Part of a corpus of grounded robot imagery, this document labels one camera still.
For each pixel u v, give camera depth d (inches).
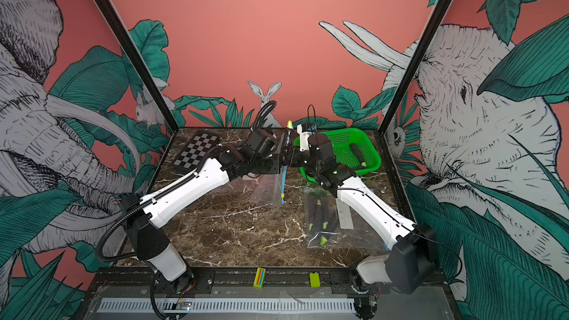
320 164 22.9
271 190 37.2
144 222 16.2
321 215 34.0
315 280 29.6
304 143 27.0
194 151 42.1
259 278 28.7
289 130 29.4
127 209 17.0
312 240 31.8
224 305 27.6
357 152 42.2
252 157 22.4
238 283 29.4
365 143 42.0
